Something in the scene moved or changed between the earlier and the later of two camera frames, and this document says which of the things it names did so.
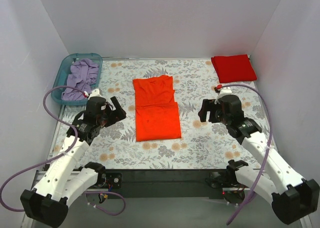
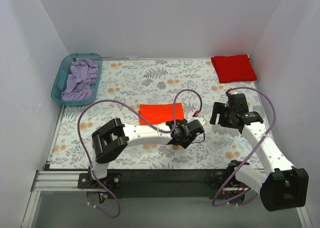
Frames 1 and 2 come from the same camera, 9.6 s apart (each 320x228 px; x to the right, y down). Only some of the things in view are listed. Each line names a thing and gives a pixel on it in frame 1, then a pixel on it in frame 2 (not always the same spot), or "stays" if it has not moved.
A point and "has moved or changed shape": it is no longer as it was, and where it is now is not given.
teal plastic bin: x=82 y=71 stays
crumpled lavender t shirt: x=82 y=74 stays
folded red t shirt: x=234 y=68 stays
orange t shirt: x=157 y=112 has moved or changed shape
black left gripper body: x=113 y=113 → x=197 y=126
